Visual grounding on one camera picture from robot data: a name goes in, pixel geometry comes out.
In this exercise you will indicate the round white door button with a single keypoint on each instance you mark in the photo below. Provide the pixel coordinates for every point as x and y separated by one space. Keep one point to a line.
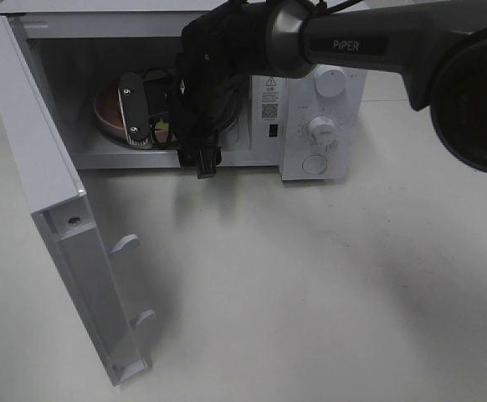
315 164

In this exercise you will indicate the white timer knob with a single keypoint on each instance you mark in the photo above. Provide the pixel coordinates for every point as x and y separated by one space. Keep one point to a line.
322 131

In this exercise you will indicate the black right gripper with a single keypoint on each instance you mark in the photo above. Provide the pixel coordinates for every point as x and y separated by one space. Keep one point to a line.
196 102

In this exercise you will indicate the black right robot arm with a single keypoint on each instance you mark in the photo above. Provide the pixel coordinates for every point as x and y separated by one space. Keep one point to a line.
439 49

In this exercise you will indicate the toy sandwich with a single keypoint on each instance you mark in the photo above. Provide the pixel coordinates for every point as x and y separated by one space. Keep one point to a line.
161 127

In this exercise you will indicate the white microwave oven body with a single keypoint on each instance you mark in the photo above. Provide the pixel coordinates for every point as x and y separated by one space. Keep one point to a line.
59 64

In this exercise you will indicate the upper white power knob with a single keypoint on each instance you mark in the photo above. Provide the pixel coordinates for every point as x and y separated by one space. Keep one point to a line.
330 81

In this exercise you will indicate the pink plate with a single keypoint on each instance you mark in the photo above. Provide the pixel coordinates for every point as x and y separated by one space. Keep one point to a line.
108 120

